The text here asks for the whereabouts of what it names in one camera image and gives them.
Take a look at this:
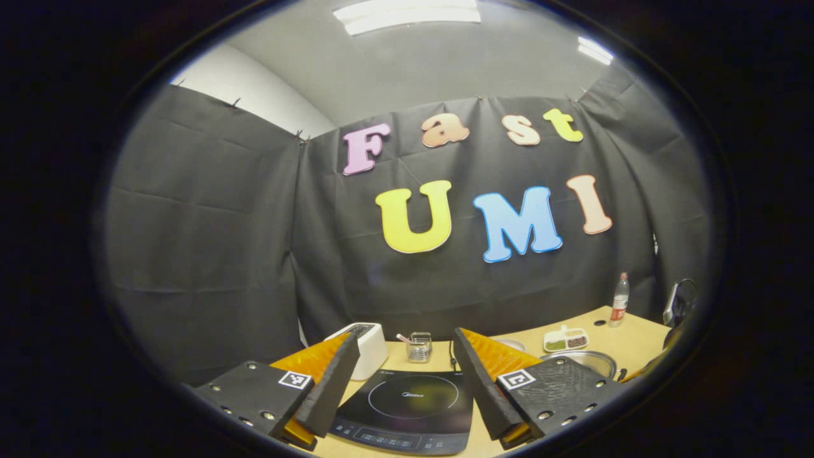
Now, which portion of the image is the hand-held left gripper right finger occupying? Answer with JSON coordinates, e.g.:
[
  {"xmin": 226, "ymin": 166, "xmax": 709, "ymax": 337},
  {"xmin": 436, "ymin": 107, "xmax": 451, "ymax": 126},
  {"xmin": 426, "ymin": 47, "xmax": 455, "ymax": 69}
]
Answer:
[{"xmin": 453, "ymin": 328, "xmax": 627, "ymax": 451}]

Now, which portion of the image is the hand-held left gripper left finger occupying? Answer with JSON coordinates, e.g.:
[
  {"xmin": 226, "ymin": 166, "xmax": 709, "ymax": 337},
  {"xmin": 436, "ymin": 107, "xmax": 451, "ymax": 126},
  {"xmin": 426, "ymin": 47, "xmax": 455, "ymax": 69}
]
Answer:
[{"xmin": 191, "ymin": 332, "xmax": 361, "ymax": 452}]

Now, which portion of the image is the stainless steel pot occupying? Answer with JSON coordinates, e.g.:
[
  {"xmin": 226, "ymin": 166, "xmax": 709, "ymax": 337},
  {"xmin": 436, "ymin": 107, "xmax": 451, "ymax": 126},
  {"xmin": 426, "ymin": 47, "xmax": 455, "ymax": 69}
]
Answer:
[{"xmin": 539, "ymin": 350, "xmax": 627, "ymax": 382}]

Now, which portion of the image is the black induction cooktop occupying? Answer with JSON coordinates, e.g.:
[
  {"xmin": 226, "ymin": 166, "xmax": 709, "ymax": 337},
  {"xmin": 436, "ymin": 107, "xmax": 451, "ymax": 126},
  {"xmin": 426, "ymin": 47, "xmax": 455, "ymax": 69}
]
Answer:
[{"xmin": 329, "ymin": 369, "xmax": 474, "ymax": 456}]

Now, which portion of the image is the white toaster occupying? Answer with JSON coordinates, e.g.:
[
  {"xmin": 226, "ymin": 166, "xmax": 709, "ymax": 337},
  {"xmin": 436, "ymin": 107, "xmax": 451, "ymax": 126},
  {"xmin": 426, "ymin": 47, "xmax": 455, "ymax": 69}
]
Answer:
[{"xmin": 324, "ymin": 322, "xmax": 389, "ymax": 381}]

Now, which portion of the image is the clear plastic water bottle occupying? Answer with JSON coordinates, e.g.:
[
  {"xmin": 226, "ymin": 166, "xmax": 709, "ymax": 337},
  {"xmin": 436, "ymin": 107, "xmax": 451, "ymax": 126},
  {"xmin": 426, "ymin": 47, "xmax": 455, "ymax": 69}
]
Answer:
[{"xmin": 609, "ymin": 272, "xmax": 630, "ymax": 328}]

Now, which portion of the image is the white divided dish with beans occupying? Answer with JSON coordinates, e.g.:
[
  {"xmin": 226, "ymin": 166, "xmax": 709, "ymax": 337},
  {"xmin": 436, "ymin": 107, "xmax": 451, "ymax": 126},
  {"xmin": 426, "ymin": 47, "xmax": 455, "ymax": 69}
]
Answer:
[{"xmin": 542, "ymin": 326, "xmax": 590, "ymax": 354}]

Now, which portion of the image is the small ceiling light panel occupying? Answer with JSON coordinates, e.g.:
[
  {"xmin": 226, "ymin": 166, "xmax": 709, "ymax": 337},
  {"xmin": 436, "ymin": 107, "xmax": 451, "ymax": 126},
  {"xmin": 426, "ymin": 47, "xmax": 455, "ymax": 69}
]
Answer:
[{"xmin": 577, "ymin": 36, "xmax": 614, "ymax": 66}]

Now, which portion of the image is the large ceiling light panel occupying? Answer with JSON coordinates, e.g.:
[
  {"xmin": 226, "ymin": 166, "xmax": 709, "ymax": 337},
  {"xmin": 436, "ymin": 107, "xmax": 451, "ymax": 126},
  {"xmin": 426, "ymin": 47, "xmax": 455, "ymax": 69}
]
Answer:
[{"xmin": 332, "ymin": 0, "xmax": 482, "ymax": 36}]

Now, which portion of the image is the metal wire utensil holder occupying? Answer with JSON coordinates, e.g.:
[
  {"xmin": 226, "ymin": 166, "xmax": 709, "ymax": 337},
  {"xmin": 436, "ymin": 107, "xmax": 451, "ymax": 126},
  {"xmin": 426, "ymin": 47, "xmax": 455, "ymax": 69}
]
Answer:
[{"xmin": 407, "ymin": 331, "xmax": 433, "ymax": 363}]

